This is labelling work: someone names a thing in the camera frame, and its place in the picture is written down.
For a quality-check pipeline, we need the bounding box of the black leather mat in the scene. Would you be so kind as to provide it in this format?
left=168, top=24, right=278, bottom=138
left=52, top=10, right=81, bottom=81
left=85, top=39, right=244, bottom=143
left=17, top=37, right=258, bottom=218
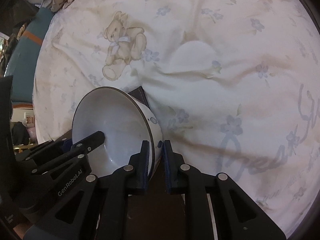
left=126, top=86, right=216, bottom=240

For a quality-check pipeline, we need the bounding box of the teal sofa bed frame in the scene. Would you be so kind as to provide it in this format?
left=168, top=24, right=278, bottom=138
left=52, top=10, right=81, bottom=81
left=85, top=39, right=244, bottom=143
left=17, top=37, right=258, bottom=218
left=4, top=8, right=54, bottom=104

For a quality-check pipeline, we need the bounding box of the white floral bed sheet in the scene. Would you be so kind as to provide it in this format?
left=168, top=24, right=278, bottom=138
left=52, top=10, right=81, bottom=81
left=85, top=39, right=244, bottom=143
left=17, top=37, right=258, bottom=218
left=33, top=0, right=319, bottom=237

